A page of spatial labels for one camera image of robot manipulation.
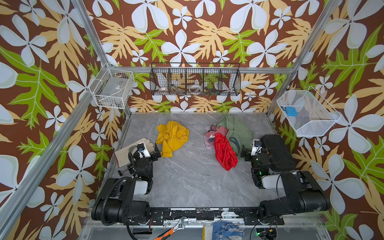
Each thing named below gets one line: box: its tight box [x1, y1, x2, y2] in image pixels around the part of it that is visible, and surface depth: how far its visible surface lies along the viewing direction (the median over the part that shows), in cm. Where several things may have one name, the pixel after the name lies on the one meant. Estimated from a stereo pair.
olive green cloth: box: [217, 115, 255, 157], surface depth 97 cm
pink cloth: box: [204, 124, 229, 151], surface depth 101 cm
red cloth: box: [214, 133, 238, 171], surface depth 90 cm
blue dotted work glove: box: [212, 220, 245, 240], surface depth 70 cm
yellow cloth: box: [156, 121, 190, 158], surface depth 101 cm
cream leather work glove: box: [114, 138, 155, 168], surface depth 78 cm
